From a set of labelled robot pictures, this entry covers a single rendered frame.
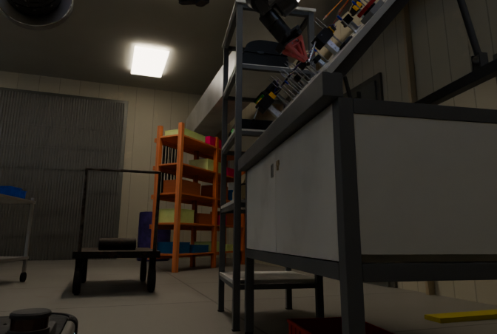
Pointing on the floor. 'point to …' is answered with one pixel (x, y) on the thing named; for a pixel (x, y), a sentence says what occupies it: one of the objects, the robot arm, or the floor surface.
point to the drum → (150, 232)
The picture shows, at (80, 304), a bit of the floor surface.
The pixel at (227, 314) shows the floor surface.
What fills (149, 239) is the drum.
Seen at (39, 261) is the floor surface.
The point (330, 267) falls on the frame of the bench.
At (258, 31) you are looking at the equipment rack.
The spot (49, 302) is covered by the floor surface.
